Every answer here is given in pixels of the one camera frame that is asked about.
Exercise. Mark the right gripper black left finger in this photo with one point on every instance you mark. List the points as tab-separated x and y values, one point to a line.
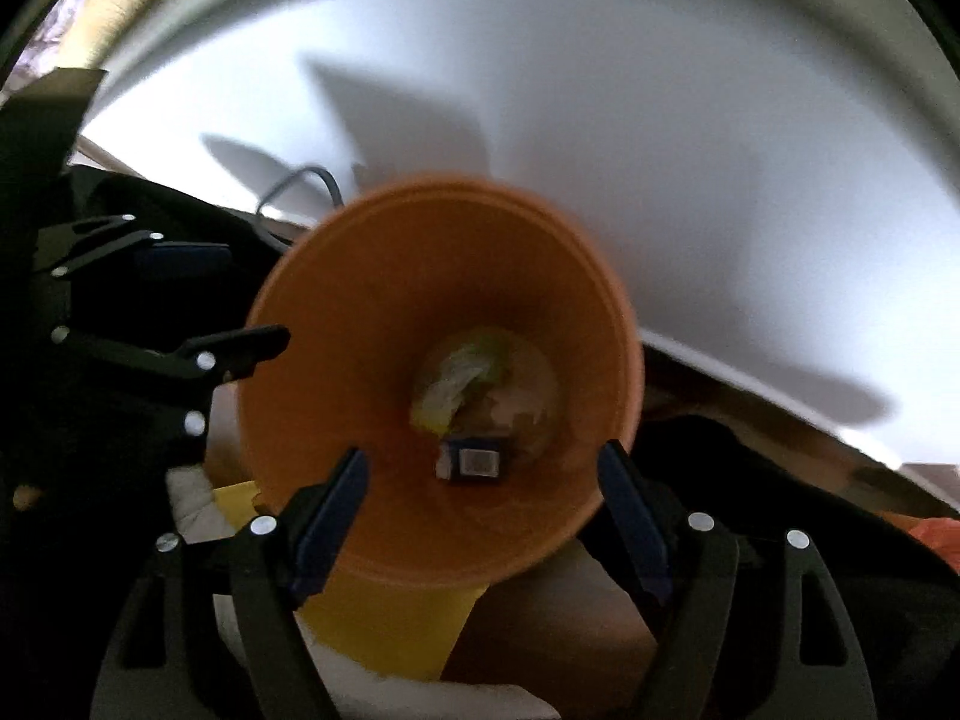
211	632

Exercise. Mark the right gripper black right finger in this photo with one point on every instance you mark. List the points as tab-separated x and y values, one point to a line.
743	629

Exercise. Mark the green plastic bottle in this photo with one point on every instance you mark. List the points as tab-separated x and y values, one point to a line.
489	382

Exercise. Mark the orange plastic trash bin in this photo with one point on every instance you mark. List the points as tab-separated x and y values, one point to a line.
365	296

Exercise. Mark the yellow cloth under bin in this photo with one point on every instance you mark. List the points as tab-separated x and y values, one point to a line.
389	629

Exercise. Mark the yellow floral fleece blanket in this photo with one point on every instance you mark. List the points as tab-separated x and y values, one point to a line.
65	33

